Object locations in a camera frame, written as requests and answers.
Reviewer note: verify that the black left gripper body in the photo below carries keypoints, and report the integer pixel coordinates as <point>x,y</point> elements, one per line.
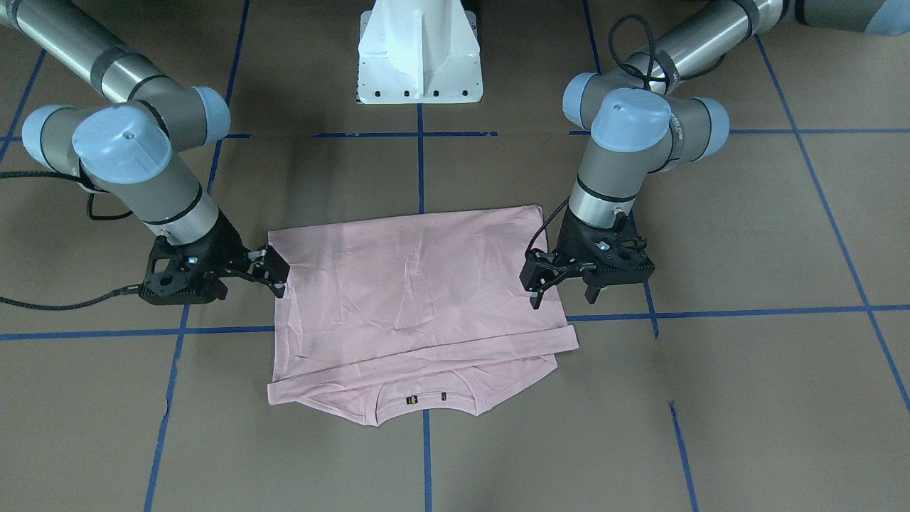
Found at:
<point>571,242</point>

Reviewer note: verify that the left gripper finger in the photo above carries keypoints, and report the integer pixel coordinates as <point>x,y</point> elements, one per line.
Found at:
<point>544,270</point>
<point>592,292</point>

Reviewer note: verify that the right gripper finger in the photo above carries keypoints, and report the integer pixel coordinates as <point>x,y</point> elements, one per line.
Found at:
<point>266,265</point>
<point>276,287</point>

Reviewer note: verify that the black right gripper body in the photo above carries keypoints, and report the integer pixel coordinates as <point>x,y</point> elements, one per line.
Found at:
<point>222,245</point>

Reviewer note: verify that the pink Snoopy t-shirt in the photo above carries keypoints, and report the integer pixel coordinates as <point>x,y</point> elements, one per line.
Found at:
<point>389,316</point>

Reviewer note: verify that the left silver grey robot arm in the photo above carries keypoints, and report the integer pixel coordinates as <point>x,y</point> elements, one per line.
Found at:
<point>636,128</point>

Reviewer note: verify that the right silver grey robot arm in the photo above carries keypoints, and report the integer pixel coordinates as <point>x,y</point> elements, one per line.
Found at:
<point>131,149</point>

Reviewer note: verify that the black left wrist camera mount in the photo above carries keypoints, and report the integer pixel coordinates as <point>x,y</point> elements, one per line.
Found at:
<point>621,262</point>

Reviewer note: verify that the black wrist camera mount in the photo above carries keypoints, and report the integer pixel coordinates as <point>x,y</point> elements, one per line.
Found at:
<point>182,274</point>
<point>621,262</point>

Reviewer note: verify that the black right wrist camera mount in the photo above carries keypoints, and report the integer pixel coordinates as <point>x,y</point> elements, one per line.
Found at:
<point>182,274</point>

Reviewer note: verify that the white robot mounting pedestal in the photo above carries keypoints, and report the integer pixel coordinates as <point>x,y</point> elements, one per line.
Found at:
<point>419,52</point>

